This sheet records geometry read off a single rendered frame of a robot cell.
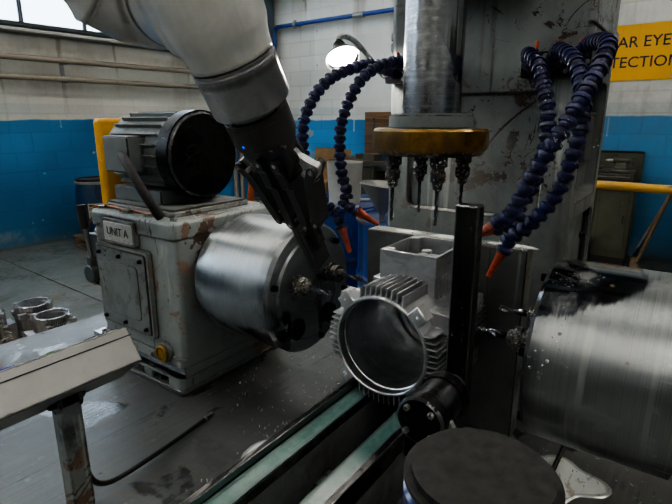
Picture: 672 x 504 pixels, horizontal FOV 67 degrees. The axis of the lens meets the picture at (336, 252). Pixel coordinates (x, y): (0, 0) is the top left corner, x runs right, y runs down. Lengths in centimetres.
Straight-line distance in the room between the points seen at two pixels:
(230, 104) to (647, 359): 52
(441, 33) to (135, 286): 75
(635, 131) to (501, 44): 486
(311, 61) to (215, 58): 711
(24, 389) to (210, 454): 38
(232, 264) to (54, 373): 37
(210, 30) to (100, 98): 625
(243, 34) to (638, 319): 52
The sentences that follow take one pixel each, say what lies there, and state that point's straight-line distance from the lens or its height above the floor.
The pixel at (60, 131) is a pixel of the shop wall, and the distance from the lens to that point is 653.
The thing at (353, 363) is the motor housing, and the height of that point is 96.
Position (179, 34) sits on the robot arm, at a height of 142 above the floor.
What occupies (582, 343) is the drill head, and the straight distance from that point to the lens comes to 65.
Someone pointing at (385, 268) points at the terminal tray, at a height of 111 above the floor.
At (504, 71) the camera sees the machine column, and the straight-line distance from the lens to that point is 98.
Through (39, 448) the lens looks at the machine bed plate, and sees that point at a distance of 106.
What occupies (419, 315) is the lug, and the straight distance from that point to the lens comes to 72.
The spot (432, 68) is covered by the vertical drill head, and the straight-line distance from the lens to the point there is 79.
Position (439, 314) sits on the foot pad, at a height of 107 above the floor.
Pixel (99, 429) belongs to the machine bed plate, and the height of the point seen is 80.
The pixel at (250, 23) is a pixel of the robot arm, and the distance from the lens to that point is 52.
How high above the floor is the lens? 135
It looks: 15 degrees down
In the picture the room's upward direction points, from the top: straight up
